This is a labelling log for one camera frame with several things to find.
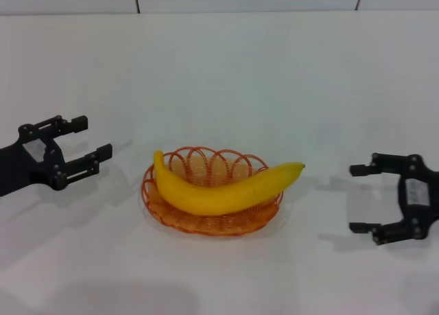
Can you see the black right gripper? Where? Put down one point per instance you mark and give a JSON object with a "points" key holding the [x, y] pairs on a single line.
{"points": [[420, 195]]}

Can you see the yellow banana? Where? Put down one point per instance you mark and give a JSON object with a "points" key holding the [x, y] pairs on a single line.
{"points": [[205, 200]]}

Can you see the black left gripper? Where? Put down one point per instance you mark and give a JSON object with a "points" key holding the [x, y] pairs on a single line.
{"points": [[24, 171]]}

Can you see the orange woven plastic basket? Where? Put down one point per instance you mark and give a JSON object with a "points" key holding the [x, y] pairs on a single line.
{"points": [[212, 222]]}

